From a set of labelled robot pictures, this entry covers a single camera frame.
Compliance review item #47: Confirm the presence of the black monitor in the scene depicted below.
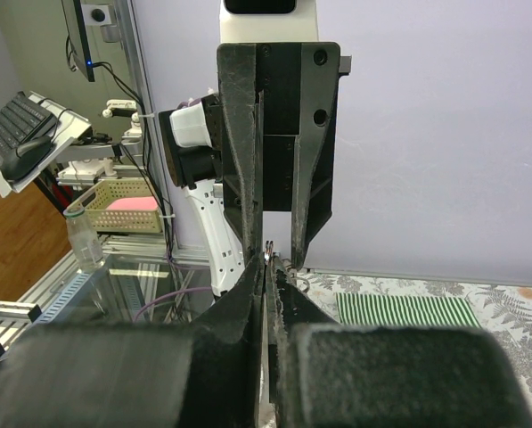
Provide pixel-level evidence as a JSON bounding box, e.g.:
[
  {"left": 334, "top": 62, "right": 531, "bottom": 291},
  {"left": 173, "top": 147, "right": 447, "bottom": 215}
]
[{"left": 61, "top": 0, "right": 95, "bottom": 82}]

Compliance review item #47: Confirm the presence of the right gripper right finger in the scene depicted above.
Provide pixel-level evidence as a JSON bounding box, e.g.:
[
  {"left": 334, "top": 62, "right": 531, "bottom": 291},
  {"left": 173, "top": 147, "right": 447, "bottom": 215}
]
[{"left": 267, "top": 257, "right": 532, "bottom": 427}]

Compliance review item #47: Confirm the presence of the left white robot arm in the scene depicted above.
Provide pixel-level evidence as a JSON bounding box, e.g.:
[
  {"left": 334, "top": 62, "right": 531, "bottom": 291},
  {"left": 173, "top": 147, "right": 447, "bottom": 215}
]
[{"left": 158, "top": 42, "right": 351, "bottom": 297}]

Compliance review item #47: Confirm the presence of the beige perforated basket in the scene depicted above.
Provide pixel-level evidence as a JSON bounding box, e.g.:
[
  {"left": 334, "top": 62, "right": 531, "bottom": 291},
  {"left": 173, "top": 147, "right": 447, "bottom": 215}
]
[{"left": 64, "top": 178, "right": 162, "bottom": 235}]

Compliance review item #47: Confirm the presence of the black computer mouse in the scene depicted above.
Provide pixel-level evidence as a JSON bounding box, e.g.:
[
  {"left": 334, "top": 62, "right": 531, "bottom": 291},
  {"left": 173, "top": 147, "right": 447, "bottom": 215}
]
[{"left": 0, "top": 136, "right": 53, "bottom": 183}]

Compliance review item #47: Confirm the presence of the clear glass bottle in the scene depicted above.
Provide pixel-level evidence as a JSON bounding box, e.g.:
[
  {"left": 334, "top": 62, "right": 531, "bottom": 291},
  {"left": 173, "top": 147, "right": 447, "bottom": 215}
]
[{"left": 64, "top": 205, "right": 103, "bottom": 273}]

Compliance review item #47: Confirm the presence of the green striped cloth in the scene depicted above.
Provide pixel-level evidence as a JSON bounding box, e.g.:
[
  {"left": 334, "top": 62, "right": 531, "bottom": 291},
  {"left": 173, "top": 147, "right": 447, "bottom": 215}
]
[{"left": 336, "top": 293, "right": 481, "bottom": 328}]

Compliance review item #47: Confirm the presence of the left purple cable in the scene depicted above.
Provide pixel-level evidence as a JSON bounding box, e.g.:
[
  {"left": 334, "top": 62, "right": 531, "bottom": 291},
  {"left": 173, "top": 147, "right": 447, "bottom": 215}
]
[{"left": 134, "top": 253, "right": 216, "bottom": 322}]

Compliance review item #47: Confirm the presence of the red handled metal key tool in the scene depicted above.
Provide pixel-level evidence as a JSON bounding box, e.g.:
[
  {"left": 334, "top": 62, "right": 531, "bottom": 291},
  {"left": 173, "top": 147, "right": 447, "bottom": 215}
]
[{"left": 254, "top": 240, "right": 278, "bottom": 428}]

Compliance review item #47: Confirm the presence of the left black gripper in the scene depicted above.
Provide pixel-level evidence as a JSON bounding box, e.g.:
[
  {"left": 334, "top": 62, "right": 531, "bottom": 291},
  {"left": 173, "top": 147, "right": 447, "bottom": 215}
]
[{"left": 217, "top": 42, "right": 340, "bottom": 269}]

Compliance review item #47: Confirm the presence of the black keyboard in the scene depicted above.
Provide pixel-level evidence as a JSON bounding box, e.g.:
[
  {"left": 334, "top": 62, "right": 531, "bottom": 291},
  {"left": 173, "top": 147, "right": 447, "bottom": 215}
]
[{"left": 0, "top": 92, "right": 57, "bottom": 156}]

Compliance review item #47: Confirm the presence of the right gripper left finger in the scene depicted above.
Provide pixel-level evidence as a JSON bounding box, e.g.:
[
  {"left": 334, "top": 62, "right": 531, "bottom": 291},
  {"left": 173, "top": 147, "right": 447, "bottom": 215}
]
[{"left": 0, "top": 255, "right": 265, "bottom": 427}]

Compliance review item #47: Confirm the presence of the pink sponge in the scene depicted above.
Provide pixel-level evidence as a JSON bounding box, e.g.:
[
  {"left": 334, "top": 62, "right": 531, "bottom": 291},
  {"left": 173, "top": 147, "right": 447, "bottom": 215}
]
[{"left": 106, "top": 196, "right": 158, "bottom": 211}]

